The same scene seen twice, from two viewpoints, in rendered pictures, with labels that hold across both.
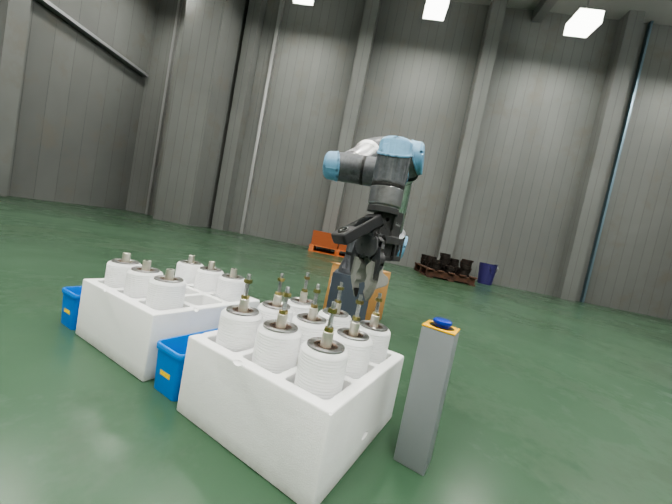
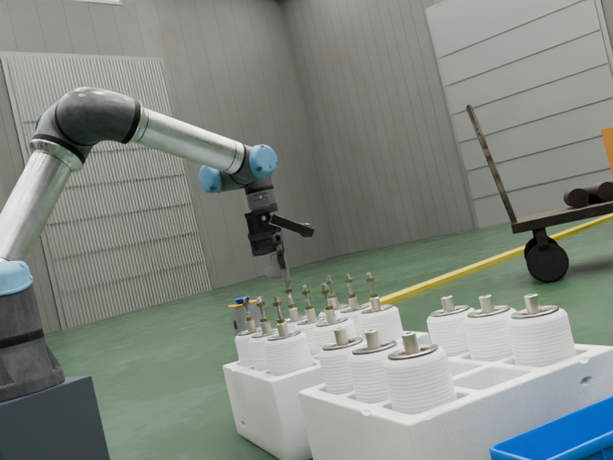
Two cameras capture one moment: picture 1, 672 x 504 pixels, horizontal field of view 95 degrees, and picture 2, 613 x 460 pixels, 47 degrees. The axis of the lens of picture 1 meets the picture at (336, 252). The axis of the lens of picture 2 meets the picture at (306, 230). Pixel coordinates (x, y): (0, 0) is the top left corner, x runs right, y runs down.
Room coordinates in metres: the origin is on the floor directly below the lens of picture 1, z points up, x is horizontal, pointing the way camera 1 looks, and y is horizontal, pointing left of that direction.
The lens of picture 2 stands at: (2.08, 1.09, 0.45)
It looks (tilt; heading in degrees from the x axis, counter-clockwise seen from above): 1 degrees up; 217
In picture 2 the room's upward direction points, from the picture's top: 13 degrees counter-clockwise
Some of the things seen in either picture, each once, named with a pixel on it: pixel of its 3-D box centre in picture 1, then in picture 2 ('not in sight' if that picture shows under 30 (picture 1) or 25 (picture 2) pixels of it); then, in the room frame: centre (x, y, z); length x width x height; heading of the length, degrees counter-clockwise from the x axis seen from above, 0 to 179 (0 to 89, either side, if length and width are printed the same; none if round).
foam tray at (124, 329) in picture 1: (174, 315); (455, 423); (1.03, 0.50, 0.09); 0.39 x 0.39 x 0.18; 61
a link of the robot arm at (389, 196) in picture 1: (384, 198); (262, 201); (0.71, -0.08, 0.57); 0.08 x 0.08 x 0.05
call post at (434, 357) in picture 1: (426, 394); (255, 359); (0.67, -0.26, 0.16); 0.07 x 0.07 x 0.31; 60
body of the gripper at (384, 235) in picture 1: (380, 234); (265, 232); (0.71, -0.09, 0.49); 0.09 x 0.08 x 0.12; 126
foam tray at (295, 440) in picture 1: (299, 380); (327, 386); (0.75, 0.03, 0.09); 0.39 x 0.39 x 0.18; 60
